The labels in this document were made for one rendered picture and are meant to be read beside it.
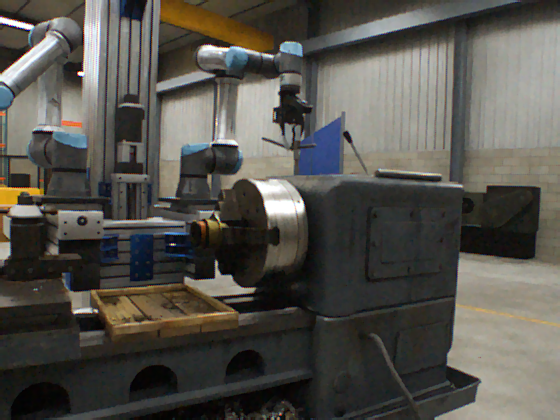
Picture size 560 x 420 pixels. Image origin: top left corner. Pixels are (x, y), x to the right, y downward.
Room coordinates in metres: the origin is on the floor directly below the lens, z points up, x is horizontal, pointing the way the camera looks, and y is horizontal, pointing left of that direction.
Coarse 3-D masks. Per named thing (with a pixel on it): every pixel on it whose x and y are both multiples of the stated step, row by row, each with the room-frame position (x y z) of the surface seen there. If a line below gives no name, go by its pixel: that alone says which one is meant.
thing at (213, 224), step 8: (192, 224) 1.19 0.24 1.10; (200, 224) 1.16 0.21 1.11; (208, 224) 1.17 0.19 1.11; (216, 224) 1.18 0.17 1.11; (224, 224) 1.21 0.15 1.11; (192, 232) 1.20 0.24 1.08; (200, 232) 1.15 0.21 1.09; (208, 232) 1.16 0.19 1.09; (216, 232) 1.17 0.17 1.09; (192, 240) 1.19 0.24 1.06; (200, 240) 1.15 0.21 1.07; (208, 240) 1.16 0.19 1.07; (216, 240) 1.17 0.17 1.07; (208, 248) 1.18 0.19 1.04; (216, 248) 1.19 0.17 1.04
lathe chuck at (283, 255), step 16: (240, 192) 1.26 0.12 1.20; (256, 192) 1.18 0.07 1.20; (272, 192) 1.18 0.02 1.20; (288, 192) 1.21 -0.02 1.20; (240, 208) 1.26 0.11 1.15; (256, 208) 1.18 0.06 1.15; (272, 208) 1.14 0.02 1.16; (288, 208) 1.17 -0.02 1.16; (256, 224) 1.18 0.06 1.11; (272, 224) 1.13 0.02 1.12; (288, 224) 1.15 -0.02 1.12; (288, 240) 1.15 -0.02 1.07; (240, 256) 1.25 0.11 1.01; (256, 256) 1.18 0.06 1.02; (272, 256) 1.13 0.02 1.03; (288, 256) 1.16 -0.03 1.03; (240, 272) 1.25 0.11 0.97; (256, 272) 1.17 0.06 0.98; (272, 272) 1.16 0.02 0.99; (288, 272) 1.19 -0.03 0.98
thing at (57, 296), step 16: (0, 288) 0.92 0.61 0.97; (16, 288) 0.92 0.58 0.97; (32, 288) 0.93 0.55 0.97; (48, 288) 0.94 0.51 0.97; (64, 288) 0.95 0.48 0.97; (0, 304) 0.79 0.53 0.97; (16, 304) 0.80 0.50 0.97; (32, 304) 0.80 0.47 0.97; (48, 304) 0.82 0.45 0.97; (64, 304) 0.83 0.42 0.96; (0, 320) 0.78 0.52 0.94; (16, 320) 0.79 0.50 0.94; (32, 320) 0.80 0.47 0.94; (48, 320) 0.82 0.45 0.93; (64, 320) 0.83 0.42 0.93
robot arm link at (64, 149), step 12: (60, 132) 1.49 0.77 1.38; (48, 144) 1.51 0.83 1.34; (60, 144) 1.48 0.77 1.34; (72, 144) 1.49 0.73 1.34; (84, 144) 1.53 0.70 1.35; (48, 156) 1.52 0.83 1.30; (60, 156) 1.48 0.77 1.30; (72, 156) 1.49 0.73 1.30; (84, 156) 1.53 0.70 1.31; (84, 168) 1.53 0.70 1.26
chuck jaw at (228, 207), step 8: (224, 192) 1.28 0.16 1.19; (232, 192) 1.29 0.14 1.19; (224, 200) 1.26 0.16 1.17; (232, 200) 1.27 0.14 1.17; (216, 208) 1.26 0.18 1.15; (224, 208) 1.25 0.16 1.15; (232, 208) 1.26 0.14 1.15; (216, 216) 1.22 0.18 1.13; (224, 216) 1.23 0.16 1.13; (232, 216) 1.24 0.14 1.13; (240, 216) 1.26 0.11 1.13; (232, 224) 1.26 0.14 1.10; (240, 224) 1.28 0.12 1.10
